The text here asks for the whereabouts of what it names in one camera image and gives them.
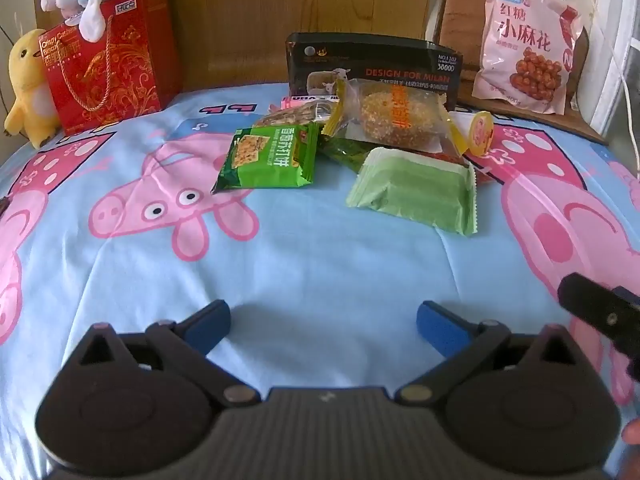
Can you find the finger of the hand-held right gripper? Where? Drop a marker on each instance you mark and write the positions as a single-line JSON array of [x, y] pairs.
[[600, 310]]

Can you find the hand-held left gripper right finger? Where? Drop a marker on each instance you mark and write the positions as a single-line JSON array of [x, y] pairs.
[[440, 325]]

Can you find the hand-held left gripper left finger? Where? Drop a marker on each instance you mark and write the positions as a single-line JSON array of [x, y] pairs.
[[212, 320]]

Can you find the green cracker packet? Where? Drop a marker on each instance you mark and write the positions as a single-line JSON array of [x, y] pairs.
[[270, 160]]

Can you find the clear rice cake packet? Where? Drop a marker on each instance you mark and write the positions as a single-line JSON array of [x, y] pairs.
[[395, 110]]

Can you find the clear nut snack packet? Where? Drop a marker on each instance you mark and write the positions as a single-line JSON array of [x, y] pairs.
[[295, 112]]

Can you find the black cardboard box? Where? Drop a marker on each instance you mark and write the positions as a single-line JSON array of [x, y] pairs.
[[380, 60]]

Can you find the person's right hand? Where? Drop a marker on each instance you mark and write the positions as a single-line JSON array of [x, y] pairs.
[[632, 432]]

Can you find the printed cartoon pig blanket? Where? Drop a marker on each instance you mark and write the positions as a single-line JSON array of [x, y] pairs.
[[300, 260]]

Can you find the light green wafer packet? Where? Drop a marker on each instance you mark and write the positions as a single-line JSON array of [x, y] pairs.
[[415, 190]]

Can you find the red snack packet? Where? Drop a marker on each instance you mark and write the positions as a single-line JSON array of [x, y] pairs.
[[450, 158]]

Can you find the yellow pink snack tube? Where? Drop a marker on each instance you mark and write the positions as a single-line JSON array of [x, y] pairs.
[[480, 132]]

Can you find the dark green snack packet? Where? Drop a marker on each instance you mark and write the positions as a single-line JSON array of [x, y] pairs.
[[345, 152]]

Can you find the small pink packet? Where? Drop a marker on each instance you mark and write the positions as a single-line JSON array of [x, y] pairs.
[[290, 102]]

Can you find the red gift bag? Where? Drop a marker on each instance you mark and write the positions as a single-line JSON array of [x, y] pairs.
[[125, 60]]

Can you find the large pink snack bag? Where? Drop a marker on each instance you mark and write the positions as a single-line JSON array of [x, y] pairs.
[[525, 35]]

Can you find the yellow plush duck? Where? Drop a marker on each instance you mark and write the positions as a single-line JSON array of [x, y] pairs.
[[30, 80]]

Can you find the wooden headboard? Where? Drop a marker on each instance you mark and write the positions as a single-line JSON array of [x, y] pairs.
[[225, 10]]

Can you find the wooden chair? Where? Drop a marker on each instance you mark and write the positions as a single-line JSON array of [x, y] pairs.
[[460, 15]]

